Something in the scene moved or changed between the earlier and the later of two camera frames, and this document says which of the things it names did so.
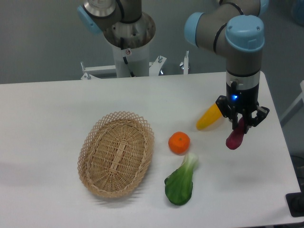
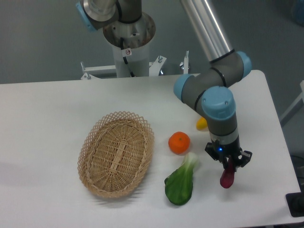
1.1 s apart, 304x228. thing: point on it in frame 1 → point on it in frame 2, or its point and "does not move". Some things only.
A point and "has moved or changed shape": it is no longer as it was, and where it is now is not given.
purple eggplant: (235, 138) has moved or changed shape
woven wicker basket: (115, 154) does not move
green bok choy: (178, 185) does not move
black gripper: (242, 95) → (222, 152)
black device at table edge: (295, 202) does not move
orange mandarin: (179, 142) does not move
